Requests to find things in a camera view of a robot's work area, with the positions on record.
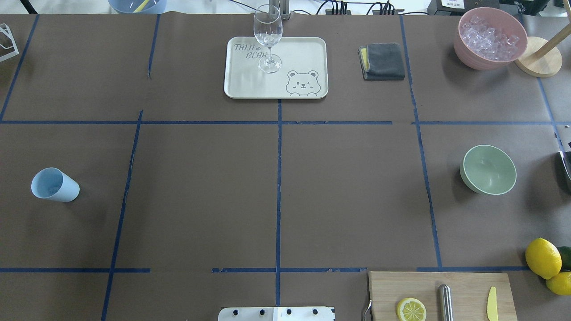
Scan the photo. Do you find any yellow lemon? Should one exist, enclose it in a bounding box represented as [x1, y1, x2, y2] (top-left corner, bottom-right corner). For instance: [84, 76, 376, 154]
[525, 238, 562, 280]
[545, 272, 571, 296]

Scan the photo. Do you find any large blue bowl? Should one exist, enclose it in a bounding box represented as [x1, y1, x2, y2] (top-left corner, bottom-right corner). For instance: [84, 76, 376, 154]
[108, 0, 168, 14]

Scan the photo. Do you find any wooden cup stand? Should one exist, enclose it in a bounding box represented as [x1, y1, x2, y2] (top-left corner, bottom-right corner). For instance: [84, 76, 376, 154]
[515, 24, 571, 78]

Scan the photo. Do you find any steel muddler rod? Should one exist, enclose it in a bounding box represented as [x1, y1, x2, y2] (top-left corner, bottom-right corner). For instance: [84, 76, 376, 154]
[438, 284, 454, 321]

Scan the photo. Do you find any green lime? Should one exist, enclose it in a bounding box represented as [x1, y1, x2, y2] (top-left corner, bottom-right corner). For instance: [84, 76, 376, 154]
[557, 246, 571, 271]

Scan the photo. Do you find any lemon half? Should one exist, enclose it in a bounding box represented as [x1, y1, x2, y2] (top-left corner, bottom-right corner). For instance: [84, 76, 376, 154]
[396, 297, 427, 321]

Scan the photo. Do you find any clear wine glass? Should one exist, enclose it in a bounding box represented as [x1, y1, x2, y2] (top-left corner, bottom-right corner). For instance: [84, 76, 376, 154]
[253, 4, 283, 74]

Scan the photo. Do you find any yellow plastic knife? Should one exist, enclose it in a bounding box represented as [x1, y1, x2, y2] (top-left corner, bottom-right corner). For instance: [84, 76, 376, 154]
[487, 286, 498, 321]

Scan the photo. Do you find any folded grey cloth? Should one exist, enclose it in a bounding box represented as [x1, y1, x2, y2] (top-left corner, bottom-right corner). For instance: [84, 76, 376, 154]
[358, 42, 405, 81]

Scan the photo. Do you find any pink bowl with ice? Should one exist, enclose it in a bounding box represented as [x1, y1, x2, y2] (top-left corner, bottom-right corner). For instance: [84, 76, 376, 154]
[453, 7, 528, 70]

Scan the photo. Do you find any wooden cutting board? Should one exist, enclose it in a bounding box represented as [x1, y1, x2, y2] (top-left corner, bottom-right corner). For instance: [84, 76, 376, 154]
[368, 272, 517, 321]

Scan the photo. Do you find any light blue cup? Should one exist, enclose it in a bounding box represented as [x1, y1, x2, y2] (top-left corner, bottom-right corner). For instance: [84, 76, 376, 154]
[31, 167, 80, 202]

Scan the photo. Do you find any cream bear serving tray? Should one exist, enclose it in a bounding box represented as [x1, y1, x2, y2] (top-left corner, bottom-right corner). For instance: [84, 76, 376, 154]
[224, 37, 329, 99]

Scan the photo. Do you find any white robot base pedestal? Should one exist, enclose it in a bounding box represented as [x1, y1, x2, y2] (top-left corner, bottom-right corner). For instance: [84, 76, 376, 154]
[218, 306, 336, 321]

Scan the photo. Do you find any green bowl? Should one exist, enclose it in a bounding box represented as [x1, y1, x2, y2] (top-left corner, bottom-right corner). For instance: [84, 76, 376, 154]
[459, 144, 517, 196]

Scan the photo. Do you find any white wire cup rack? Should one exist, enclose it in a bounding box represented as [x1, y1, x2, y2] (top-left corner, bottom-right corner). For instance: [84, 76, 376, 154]
[0, 24, 20, 62]

